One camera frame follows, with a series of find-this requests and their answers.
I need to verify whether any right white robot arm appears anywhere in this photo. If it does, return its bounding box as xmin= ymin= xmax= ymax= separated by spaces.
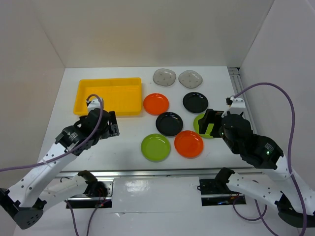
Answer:
xmin=198 ymin=109 xmax=315 ymax=228

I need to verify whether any green plate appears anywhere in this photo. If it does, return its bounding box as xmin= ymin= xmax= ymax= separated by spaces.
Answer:
xmin=193 ymin=113 xmax=214 ymax=139
xmin=140 ymin=134 xmax=171 ymax=162

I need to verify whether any aluminium rail right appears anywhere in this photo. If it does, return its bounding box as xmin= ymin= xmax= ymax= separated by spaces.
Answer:
xmin=227 ymin=67 xmax=257 ymax=134

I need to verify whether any yellow plastic bin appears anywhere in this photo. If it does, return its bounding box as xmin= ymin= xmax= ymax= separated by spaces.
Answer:
xmin=73 ymin=77 xmax=142 ymax=116

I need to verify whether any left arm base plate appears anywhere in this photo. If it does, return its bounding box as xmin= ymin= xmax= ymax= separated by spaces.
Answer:
xmin=67 ymin=178 xmax=114 ymax=209

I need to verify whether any aluminium rail front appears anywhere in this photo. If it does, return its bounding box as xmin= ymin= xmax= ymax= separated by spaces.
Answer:
xmin=38 ymin=168 xmax=264 ymax=179

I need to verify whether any grey glass plate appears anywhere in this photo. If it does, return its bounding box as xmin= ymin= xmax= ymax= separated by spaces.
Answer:
xmin=153 ymin=68 xmax=176 ymax=87
xmin=178 ymin=70 xmax=203 ymax=89

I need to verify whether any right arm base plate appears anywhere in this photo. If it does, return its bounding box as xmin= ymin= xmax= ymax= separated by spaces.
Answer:
xmin=197 ymin=179 xmax=246 ymax=207

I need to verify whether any orange plate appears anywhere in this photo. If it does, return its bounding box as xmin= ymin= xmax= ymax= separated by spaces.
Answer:
xmin=174 ymin=130 xmax=204 ymax=159
xmin=143 ymin=93 xmax=169 ymax=116

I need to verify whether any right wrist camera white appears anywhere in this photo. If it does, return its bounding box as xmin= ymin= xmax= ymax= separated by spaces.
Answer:
xmin=221 ymin=96 xmax=246 ymax=118

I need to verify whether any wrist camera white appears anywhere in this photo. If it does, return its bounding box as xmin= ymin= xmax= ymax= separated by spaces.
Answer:
xmin=86 ymin=97 xmax=104 ymax=113
xmin=221 ymin=96 xmax=246 ymax=118

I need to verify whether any black plate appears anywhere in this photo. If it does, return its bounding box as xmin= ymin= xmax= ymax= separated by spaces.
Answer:
xmin=156 ymin=112 xmax=184 ymax=137
xmin=183 ymin=92 xmax=209 ymax=114

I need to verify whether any grey glass plate left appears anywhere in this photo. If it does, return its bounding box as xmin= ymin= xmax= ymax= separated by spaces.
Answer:
xmin=153 ymin=68 xmax=176 ymax=87

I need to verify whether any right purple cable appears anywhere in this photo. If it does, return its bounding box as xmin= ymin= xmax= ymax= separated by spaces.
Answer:
xmin=232 ymin=82 xmax=308 ymax=236

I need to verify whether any aluminium rail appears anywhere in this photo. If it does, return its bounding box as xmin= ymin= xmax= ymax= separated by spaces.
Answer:
xmin=38 ymin=168 xmax=264 ymax=179
xmin=227 ymin=67 xmax=257 ymax=134

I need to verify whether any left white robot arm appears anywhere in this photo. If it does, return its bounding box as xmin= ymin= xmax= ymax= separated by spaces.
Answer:
xmin=0 ymin=108 xmax=119 ymax=230

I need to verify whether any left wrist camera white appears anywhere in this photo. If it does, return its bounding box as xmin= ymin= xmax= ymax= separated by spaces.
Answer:
xmin=86 ymin=97 xmax=104 ymax=113

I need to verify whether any grey glass plate right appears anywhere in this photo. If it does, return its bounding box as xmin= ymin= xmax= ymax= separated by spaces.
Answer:
xmin=178 ymin=70 xmax=203 ymax=89

